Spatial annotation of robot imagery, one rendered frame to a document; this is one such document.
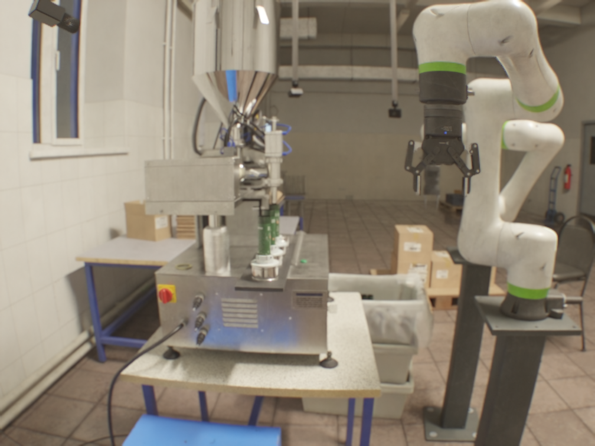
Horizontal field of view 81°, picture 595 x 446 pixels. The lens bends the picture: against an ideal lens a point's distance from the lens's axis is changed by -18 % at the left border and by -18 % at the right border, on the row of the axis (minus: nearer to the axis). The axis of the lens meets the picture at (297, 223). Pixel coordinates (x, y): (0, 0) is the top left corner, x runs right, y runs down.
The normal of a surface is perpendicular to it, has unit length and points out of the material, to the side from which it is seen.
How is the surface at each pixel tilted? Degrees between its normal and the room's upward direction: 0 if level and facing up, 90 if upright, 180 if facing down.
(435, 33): 108
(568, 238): 77
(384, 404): 96
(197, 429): 0
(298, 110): 90
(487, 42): 133
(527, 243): 89
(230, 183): 90
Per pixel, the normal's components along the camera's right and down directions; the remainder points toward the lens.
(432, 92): -0.71, 0.12
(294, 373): 0.00, -0.98
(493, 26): -0.71, 0.36
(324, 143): -0.06, 0.18
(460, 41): -0.48, 0.72
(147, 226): -0.40, 0.16
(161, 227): 0.92, 0.07
